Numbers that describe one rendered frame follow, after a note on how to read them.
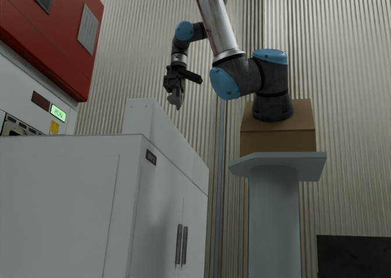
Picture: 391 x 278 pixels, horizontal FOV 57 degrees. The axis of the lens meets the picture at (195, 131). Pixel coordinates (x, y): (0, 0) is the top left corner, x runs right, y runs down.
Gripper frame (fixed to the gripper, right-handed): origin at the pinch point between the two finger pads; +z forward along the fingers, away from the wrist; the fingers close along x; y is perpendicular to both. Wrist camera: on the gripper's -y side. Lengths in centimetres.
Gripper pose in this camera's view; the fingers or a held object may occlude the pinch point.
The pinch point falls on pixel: (179, 107)
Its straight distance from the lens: 155.0
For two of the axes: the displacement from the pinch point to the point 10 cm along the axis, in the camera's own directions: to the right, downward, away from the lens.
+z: -0.6, 9.4, -3.4
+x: -2.2, -3.5, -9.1
